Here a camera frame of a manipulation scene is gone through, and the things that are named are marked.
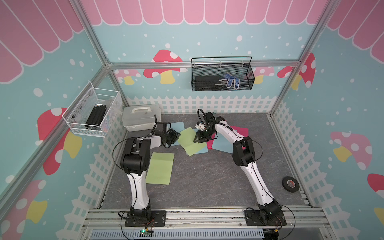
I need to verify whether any small green paper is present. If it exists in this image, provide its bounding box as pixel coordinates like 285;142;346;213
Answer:
178;128;208;157

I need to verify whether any large green paper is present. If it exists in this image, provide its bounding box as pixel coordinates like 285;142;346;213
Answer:
146;153;175;185

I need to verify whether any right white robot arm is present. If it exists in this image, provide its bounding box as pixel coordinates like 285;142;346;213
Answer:
194;109;284;225

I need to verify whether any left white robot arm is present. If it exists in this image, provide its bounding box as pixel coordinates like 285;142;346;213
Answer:
120;118;181;228

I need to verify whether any magenta paper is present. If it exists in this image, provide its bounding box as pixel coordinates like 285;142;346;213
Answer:
231;126;249;138
207;133;217;150

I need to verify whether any far left blue paper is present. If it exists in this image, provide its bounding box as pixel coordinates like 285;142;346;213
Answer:
171;122;185;147

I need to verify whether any blue paper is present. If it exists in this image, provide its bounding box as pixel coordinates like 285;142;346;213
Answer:
212;135;233;154
171;122;185;147
187;128;208;156

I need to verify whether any middle blue paper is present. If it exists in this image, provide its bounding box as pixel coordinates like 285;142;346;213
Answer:
187;128;208;156

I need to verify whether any right blue paper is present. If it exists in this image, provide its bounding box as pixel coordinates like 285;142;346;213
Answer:
212;135;233;154

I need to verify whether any white plastic storage box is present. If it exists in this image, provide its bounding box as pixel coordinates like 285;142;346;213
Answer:
122;104;162;132

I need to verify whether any black box in mesh basket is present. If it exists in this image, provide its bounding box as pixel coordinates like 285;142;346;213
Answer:
192;76;227;92

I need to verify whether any blue white item in basket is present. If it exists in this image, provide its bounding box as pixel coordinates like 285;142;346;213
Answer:
218;72;241;90

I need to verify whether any black tape roll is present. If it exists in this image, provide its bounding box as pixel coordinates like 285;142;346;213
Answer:
282;176;300;193

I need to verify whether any green lit circuit board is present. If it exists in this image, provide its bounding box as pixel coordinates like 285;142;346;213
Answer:
139;229;154;238

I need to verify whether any black mesh wall basket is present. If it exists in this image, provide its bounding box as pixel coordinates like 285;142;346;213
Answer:
191;56;255;92

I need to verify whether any black block in wire basket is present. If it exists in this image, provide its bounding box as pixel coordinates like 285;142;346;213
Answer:
85;105;107;130

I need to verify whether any white wire wall basket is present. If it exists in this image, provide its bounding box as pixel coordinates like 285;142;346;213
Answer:
62;82;123;138

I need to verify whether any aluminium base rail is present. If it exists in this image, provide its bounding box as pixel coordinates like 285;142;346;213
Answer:
78;206;337;240

